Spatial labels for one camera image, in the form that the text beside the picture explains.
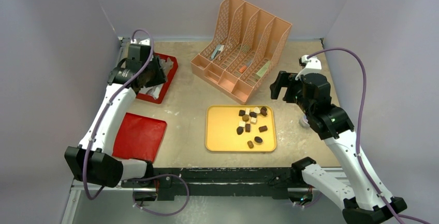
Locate metal tongs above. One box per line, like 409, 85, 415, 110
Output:
144, 84, 164, 99

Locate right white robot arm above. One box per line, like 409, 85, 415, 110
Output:
270, 71, 407, 223

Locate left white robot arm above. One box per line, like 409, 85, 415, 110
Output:
64, 43, 167, 187

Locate red chocolate box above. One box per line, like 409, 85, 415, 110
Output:
135, 51, 179, 105

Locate brown bar chocolate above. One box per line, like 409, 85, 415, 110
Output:
258, 125, 268, 132

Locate dark oval chocolate right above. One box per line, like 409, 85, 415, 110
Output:
254, 136, 263, 144

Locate dark heart chocolate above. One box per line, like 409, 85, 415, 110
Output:
236, 127, 244, 135

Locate milk ribbed chocolate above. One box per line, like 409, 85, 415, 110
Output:
247, 141, 254, 149

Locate small clear cup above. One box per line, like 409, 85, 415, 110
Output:
299, 115, 310, 128

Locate orange file organizer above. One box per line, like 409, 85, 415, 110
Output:
191, 0, 292, 104

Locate yellow tray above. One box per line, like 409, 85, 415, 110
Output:
205, 105, 276, 152

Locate red box lid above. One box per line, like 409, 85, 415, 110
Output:
112, 113, 167, 162

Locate black base frame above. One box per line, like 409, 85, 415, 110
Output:
121, 167, 317, 204

